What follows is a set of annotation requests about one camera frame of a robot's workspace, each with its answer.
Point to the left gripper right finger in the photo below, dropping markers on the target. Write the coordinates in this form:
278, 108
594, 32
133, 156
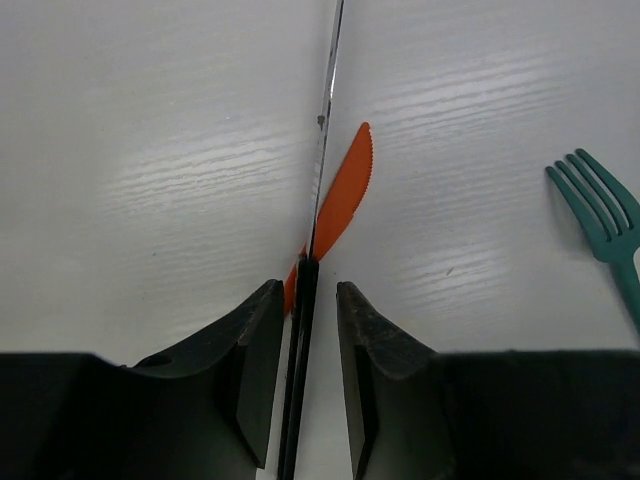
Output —
415, 413

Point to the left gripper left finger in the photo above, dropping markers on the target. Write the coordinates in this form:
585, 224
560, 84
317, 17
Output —
199, 409

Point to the steel knife black handle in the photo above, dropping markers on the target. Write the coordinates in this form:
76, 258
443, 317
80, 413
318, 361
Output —
306, 281

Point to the teal plastic fork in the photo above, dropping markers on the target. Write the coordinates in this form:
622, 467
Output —
608, 215

